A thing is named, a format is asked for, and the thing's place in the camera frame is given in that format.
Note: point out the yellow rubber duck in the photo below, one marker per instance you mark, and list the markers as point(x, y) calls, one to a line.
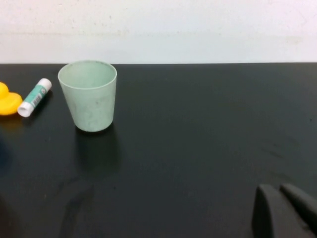
point(7, 102)

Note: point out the white and green glue stick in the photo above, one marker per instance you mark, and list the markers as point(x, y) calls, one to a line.
point(34, 98)

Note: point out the pale green plastic cup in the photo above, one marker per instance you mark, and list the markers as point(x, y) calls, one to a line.
point(91, 106)

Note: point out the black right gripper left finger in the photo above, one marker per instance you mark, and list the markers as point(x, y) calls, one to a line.
point(272, 218)

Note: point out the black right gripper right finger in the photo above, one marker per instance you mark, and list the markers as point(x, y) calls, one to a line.
point(304, 205)

